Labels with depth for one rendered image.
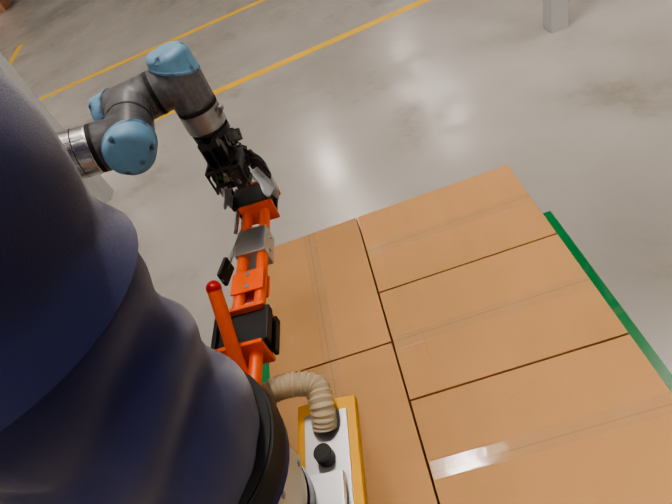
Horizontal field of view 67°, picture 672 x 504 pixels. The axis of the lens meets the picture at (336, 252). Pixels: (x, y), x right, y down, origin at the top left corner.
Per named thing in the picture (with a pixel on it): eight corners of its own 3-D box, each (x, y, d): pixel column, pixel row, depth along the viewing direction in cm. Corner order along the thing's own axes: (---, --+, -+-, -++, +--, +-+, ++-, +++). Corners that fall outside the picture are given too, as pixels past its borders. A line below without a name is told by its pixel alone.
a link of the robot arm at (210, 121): (182, 103, 93) (222, 89, 92) (194, 124, 96) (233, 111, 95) (174, 124, 88) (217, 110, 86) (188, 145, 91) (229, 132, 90)
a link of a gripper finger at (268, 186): (276, 213, 104) (242, 187, 99) (277, 195, 108) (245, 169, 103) (287, 205, 102) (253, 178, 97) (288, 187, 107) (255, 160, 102)
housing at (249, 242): (275, 263, 97) (265, 247, 94) (243, 272, 98) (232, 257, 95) (276, 238, 102) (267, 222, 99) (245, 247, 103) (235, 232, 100)
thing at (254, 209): (280, 217, 106) (270, 199, 102) (248, 227, 107) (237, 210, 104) (281, 192, 112) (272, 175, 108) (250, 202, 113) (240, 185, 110)
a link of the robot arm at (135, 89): (81, 118, 78) (146, 87, 78) (85, 91, 86) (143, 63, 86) (113, 158, 83) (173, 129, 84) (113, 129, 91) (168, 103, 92)
